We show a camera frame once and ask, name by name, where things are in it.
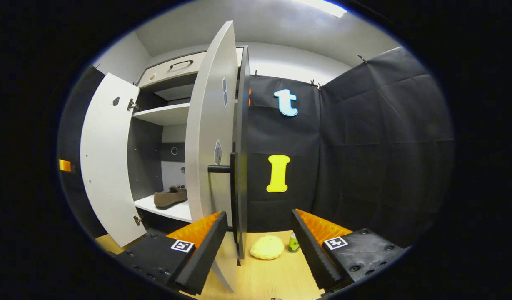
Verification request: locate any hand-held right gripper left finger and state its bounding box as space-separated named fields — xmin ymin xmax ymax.
xmin=114 ymin=211 xmax=228 ymax=295

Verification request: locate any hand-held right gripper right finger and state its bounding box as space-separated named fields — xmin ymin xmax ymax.
xmin=290 ymin=208 xmax=406 ymax=293

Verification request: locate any white cabinet door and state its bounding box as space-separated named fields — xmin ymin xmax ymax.
xmin=80 ymin=73 xmax=147 ymax=248
xmin=185 ymin=21 xmax=240 ymax=293

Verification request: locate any brown fuzzy shoe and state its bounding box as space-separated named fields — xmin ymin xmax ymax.
xmin=153 ymin=185 xmax=188 ymax=209

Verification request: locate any white grey shoe cabinet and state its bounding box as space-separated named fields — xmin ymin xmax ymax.
xmin=127 ymin=45 xmax=251 ymax=260

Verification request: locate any beige cabinet drawer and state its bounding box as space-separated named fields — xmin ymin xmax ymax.
xmin=137 ymin=51 xmax=206 ymax=88

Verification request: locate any small green bottle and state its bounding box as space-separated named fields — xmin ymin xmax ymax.
xmin=287 ymin=231 xmax=301 ymax=253

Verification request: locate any yellow round soft object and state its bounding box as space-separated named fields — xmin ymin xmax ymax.
xmin=250 ymin=235 xmax=285 ymax=260

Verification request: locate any ceiling light strip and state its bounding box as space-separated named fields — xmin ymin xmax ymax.
xmin=291 ymin=0 xmax=348 ymax=18

